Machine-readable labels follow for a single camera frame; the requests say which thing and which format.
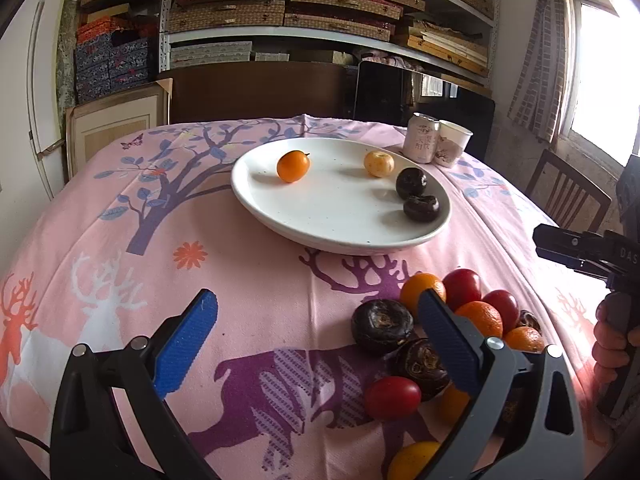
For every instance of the checked curtain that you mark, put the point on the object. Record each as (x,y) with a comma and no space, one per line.
(540,60)

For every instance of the dark brown board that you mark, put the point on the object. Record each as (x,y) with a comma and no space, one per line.
(250,92)

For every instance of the white board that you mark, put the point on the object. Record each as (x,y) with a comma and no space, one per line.
(37,110)

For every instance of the yellow cherry tomato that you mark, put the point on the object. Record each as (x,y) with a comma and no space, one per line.
(412,460)

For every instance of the stack of blue patterned boxes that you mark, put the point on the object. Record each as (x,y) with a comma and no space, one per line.
(110,65)

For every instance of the pale yellow round fruit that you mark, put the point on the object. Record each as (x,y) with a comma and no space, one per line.
(378,163)

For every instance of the pink floral cloth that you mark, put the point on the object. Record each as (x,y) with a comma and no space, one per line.
(387,58)

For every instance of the stack of woven flat boxes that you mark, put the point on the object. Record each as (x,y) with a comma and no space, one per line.
(225,15)

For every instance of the grey marble slab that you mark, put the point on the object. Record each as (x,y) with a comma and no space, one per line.
(65,60)

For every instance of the white paper cup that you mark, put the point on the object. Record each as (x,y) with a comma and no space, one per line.
(454,145)

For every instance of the window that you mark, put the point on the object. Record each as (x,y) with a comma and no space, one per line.
(605,75)

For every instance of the person's right hand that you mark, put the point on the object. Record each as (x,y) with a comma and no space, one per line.
(610,347)

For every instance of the pink printed tablecloth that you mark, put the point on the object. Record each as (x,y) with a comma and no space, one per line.
(250,285)

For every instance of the black screen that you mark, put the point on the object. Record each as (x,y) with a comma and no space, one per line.
(380,90)

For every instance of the pale pink drink can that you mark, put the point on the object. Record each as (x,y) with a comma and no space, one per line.
(422,137)

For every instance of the dark water chestnut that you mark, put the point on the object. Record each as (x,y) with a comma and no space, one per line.
(421,207)
(382,325)
(411,182)
(417,367)
(507,407)
(530,320)

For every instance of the stack of wooden frames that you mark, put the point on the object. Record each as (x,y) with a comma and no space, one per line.
(450,47)

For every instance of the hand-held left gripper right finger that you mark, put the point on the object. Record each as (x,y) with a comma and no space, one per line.
(447,340)

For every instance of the stack of white boxes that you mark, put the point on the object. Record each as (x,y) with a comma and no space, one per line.
(210,55)

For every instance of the light wooden panel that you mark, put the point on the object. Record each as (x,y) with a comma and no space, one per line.
(115,120)

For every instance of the white metal shelf rack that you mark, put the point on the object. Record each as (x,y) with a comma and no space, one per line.
(280,34)

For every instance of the dark wooden chair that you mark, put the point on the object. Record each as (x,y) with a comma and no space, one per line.
(550,175)

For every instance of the white ceramic plate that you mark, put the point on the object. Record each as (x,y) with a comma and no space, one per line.
(330,210)

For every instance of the orange cherry tomato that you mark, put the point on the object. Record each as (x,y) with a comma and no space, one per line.
(292,166)

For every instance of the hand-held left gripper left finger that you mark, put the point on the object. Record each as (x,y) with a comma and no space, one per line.
(187,345)

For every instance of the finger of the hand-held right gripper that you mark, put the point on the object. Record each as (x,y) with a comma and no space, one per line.
(560,239)
(592,265)

